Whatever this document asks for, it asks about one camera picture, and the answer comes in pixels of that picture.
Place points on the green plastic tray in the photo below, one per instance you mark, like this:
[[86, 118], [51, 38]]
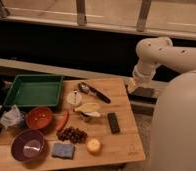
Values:
[[34, 90]]

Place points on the blue sponge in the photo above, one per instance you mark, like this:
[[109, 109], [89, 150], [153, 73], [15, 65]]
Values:
[[65, 151]]

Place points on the red sausage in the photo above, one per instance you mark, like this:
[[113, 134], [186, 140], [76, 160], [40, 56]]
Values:
[[62, 122]]

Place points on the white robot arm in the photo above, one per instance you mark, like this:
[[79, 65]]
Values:
[[173, 130]]

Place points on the purple bowl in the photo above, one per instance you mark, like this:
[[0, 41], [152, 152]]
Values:
[[28, 145]]

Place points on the black rectangular block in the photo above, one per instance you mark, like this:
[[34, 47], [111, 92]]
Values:
[[114, 126]]

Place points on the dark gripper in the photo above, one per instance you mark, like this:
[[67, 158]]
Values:
[[137, 90]]

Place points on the red bowl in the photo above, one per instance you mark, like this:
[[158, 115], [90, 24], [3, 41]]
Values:
[[39, 117]]

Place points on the bunch of dark grapes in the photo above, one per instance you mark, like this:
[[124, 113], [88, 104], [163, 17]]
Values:
[[74, 135]]

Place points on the yellow round fruit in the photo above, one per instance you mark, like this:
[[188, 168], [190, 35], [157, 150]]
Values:
[[93, 146]]

